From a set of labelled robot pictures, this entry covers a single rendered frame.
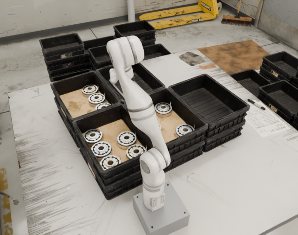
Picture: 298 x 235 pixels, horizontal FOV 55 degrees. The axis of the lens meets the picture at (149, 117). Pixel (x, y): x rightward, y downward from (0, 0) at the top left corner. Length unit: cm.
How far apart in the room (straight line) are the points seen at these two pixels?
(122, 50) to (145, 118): 24
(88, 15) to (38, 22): 74
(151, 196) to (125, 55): 60
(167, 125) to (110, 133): 32
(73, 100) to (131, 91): 93
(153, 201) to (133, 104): 47
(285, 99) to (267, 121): 86
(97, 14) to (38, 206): 371
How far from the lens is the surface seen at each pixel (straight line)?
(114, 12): 489
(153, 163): 105
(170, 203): 133
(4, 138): 301
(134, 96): 95
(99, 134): 153
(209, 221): 142
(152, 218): 129
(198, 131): 145
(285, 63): 335
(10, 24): 465
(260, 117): 198
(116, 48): 92
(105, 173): 127
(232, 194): 153
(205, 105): 178
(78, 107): 178
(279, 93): 286
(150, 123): 99
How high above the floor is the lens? 193
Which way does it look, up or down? 41 degrees down
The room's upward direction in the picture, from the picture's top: straight up
